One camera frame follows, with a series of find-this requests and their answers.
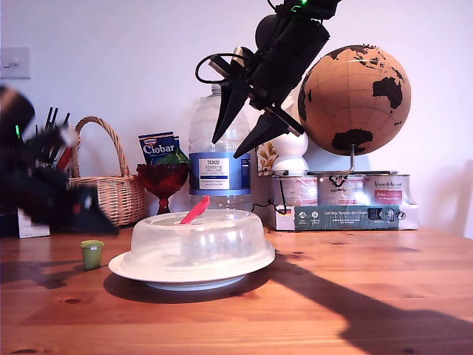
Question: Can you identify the red handled utensil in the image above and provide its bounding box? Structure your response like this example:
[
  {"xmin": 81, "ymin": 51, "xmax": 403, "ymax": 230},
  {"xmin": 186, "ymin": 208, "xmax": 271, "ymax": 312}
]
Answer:
[{"xmin": 57, "ymin": 146, "xmax": 75, "ymax": 169}]

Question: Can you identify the wicker basket with handle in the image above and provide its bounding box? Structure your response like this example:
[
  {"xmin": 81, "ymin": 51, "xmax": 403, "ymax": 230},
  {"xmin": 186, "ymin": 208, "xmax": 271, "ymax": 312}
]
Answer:
[{"xmin": 68, "ymin": 116, "xmax": 147, "ymax": 227}]

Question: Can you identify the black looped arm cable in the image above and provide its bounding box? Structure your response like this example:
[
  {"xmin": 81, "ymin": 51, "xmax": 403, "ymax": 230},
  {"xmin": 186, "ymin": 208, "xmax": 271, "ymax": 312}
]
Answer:
[{"xmin": 194, "ymin": 53, "xmax": 245, "ymax": 85}]

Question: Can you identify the white can red label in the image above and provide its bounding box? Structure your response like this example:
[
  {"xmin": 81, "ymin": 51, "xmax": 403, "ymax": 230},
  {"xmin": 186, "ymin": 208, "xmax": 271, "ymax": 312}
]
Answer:
[{"xmin": 364, "ymin": 175, "xmax": 410, "ymax": 206}]

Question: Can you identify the white printed carton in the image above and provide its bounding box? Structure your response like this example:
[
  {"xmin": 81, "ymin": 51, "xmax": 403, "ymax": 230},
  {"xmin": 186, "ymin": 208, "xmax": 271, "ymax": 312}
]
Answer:
[{"xmin": 17, "ymin": 209, "xmax": 51, "ymax": 239}]

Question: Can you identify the leaf print napkin box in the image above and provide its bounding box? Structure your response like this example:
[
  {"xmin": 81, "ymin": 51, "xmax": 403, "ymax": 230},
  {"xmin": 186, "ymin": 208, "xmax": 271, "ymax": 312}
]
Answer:
[{"xmin": 256, "ymin": 142, "xmax": 280, "ymax": 178}]

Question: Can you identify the white can pink label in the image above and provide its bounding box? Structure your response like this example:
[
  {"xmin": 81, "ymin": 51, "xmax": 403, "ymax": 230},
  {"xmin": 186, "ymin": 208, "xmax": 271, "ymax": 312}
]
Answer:
[{"xmin": 273, "ymin": 175, "xmax": 319, "ymax": 208}]

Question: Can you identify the thin black power cable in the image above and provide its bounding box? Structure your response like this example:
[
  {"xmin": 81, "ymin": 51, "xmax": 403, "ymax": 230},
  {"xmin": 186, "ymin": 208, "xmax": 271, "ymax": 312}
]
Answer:
[{"xmin": 250, "ymin": 177, "xmax": 289, "ymax": 217}]

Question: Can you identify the white round security camera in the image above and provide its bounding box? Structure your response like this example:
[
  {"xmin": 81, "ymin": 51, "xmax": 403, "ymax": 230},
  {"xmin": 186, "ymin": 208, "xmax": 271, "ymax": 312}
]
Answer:
[{"xmin": 271, "ymin": 132, "xmax": 310, "ymax": 177}]

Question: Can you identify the cork globe on stand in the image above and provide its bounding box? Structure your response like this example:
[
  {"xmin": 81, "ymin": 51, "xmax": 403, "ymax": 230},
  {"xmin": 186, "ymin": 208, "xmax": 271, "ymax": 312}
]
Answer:
[{"xmin": 297, "ymin": 44, "xmax": 412, "ymax": 177}]

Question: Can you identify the green coffee capsule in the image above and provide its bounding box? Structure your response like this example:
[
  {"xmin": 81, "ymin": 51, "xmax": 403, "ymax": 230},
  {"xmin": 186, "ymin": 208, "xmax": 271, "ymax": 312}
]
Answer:
[{"xmin": 79, "ymin": 239, "xmax": 105, "ymax": 270}]

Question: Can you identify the large clear water bottle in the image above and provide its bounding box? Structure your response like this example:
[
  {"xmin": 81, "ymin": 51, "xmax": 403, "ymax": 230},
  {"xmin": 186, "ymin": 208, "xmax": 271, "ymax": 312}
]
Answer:
[{"xmin": 188, "ymin": 84, "xmax": 252, "ymax": 212}]

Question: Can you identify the white round plate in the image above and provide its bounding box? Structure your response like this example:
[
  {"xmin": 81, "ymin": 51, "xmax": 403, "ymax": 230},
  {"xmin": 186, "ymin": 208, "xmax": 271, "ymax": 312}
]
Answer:
[{"xmin": 108, "ymin": 251, "xmax": 276, "ymax": 291}]

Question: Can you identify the green foil wrapper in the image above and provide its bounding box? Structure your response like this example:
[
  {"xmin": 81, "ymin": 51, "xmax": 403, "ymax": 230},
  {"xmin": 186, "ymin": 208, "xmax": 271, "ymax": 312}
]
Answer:
[{"xmin": 157, "ymin": 149, "xmax": 191, "ymax": 166}]

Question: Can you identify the white light switch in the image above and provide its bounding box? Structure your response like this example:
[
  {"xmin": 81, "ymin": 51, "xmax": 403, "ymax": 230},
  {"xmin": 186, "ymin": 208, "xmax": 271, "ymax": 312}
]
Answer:
[{"xmin": 0, "ymin": 47, "xmax": 32, "ymax": 81}]

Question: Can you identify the red glass goblet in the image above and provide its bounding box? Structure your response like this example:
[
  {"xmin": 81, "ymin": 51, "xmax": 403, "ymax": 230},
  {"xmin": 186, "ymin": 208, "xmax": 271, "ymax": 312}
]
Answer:
[{"xmin": 136, "ymin": 163, "xmax": 190, "ymax": 214}]

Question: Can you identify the white can black scribble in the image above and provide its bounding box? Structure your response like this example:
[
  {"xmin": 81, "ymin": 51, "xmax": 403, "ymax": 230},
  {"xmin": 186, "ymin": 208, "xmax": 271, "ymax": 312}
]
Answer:
[{"xmin": 317, "ymin": 175, "xmax": 365, "ymax": 208}]

